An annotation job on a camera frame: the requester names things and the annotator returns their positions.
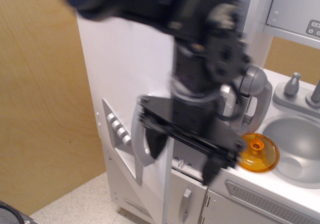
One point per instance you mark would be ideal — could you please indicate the orange transparent pot lid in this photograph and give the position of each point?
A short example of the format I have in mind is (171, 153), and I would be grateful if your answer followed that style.
(261, 154)

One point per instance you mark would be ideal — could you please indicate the grey fridge door handle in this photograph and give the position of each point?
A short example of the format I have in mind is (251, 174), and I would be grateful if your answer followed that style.
(137, 137)

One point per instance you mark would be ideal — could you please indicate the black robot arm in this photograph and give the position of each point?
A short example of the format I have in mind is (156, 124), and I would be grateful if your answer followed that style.
(209, 52)

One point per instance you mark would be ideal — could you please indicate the grey toy sink basin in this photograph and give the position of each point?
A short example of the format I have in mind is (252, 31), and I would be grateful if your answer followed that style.
(297, 139)

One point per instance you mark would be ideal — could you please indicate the grey ice dispenser panel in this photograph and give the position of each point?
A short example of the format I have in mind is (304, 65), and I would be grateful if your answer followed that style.
(120, 140)

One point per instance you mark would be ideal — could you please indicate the silver toy fridge door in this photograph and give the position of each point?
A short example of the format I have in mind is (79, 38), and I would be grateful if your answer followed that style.
(125, 60)

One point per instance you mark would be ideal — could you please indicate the grey lower door handle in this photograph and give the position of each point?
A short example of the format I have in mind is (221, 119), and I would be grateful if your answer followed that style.
(184, 205)

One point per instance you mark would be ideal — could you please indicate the grey toy telephone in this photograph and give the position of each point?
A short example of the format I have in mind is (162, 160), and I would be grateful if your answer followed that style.
(253, 103)

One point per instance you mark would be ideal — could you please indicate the lower freezer door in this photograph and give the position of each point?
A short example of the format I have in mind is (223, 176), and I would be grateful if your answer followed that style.
(180, 200)

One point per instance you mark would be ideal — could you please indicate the black object bottom left corner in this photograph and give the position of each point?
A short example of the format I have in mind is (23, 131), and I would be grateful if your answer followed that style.
(10, 215)

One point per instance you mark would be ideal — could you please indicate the grey oven vent panel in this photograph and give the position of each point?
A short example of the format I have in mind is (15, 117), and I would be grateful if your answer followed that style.
(268, 205)

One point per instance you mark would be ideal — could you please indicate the toy microwave with keypad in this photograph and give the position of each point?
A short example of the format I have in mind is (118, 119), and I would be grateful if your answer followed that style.
(295, 20)

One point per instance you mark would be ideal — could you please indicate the white toy kitchen cabinet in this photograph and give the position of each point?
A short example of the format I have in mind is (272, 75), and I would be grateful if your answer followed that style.
(222, 207)

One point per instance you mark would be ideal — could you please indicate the grey toy faucet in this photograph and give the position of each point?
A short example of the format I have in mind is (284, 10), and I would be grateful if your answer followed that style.
(293, 96)

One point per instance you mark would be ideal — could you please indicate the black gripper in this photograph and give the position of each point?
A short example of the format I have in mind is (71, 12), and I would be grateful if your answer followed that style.
(195, 122)

